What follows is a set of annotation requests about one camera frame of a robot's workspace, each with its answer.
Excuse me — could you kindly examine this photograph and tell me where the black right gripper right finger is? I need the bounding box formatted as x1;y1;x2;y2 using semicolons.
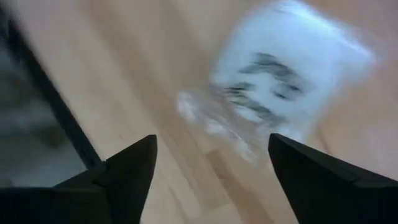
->
268;133;398;224

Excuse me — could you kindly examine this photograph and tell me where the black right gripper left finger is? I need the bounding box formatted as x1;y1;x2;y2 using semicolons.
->
52;134;158;224

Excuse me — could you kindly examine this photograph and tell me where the printed bag of cotton balls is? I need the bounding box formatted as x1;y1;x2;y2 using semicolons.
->
175;0;379;162

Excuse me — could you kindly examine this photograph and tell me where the black metal table frame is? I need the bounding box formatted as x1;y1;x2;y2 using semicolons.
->
0;12;103;170

